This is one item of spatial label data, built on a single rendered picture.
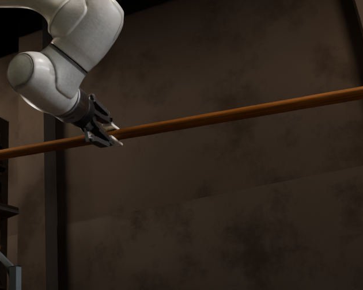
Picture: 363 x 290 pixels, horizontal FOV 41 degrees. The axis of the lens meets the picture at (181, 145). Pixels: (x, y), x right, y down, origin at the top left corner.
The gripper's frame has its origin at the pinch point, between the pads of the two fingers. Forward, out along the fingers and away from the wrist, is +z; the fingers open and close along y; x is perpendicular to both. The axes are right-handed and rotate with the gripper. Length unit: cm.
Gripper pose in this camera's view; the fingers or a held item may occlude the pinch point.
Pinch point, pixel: (112, 134)
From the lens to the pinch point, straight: 136.6
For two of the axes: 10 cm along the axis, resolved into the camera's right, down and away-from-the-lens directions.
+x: 9.4, -1.5, -3.0
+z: 3.3, 3.1, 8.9
